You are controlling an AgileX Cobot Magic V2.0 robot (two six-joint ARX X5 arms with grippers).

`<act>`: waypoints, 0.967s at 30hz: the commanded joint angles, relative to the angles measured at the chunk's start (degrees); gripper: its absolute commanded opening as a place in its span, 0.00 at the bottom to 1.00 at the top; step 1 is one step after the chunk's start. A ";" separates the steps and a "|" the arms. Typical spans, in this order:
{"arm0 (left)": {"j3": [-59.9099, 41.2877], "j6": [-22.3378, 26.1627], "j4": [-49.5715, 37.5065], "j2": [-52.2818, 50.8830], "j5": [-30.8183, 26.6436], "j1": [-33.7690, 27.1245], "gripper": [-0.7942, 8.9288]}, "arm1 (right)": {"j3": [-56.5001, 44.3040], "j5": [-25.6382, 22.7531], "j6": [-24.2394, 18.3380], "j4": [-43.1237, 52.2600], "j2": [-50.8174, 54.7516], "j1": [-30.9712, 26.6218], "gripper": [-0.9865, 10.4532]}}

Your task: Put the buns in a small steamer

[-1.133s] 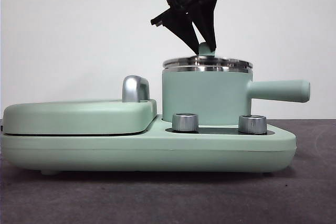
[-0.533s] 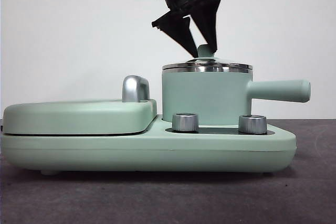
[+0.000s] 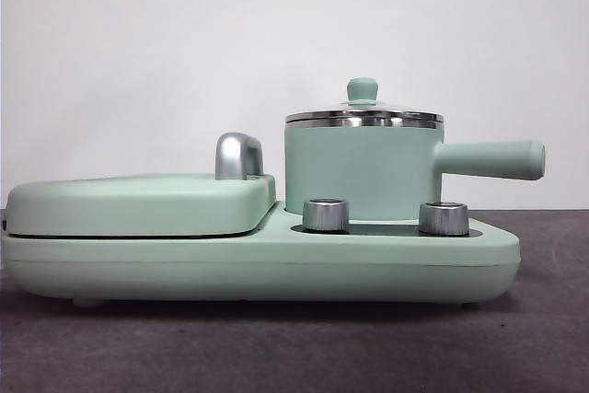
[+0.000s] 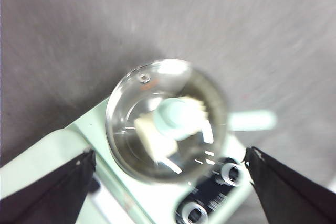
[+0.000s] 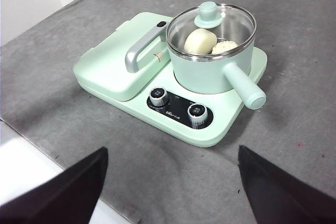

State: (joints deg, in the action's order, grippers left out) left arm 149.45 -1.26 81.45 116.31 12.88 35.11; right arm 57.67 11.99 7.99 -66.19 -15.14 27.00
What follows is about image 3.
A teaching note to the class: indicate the glass pot lid green knob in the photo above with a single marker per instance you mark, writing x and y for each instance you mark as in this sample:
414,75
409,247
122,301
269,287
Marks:
362,90

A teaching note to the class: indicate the green breakfast machine base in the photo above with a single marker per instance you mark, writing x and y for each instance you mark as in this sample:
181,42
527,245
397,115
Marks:
230,269

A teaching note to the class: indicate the green griddle lid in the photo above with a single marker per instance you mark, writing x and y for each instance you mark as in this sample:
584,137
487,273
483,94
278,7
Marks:
115,204

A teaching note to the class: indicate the silver control knob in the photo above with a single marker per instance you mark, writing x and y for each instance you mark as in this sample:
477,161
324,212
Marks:
444,218
326,216

